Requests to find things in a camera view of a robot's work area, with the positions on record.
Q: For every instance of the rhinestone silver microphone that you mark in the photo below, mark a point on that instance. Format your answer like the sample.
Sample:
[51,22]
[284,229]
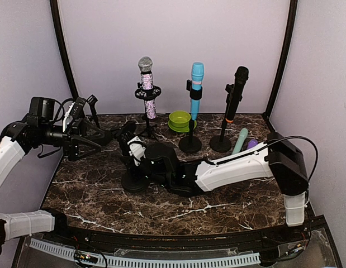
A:
[145,65]

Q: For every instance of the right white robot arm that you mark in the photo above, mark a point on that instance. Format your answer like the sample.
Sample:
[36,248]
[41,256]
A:
[276,157]

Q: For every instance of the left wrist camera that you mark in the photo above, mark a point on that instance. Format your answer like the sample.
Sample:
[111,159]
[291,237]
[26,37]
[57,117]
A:
[73,113]

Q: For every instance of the white slotted cable duct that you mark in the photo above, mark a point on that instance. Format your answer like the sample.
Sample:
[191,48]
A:
[136,258]

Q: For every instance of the black round-base mic stand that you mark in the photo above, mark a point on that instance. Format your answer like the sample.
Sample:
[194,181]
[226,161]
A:
[220,143]
[128,130]
[190,144]
[92,100]

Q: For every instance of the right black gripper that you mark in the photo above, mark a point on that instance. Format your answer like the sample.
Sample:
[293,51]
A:
[128,161]

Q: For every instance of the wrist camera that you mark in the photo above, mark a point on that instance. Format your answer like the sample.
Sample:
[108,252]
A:
[136,150]
[73,113]

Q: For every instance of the lime green plate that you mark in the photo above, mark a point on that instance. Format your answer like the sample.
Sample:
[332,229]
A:
[175,128]

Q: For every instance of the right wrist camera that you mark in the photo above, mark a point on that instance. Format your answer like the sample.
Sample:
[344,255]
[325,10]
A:
[136,150]

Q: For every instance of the lime green bowl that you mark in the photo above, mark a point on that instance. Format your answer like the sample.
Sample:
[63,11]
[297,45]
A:
[179,118]

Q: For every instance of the mint green microphone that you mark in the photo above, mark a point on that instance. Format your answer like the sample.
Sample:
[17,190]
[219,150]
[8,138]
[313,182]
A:
[240,141]

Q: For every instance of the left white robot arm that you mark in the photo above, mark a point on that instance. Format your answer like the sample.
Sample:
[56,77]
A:
[41,126]

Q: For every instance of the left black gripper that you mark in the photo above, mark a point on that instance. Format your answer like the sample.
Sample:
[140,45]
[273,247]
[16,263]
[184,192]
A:
[70,139]

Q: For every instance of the purple microphone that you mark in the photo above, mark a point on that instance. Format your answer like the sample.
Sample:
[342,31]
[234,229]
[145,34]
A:
[252,143]

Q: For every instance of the light blue microphone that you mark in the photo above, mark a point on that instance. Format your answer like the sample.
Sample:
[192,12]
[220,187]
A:
[197,75]

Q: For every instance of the black tripod shock-mount stand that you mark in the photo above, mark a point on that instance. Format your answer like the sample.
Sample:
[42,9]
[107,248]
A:
[148,96]

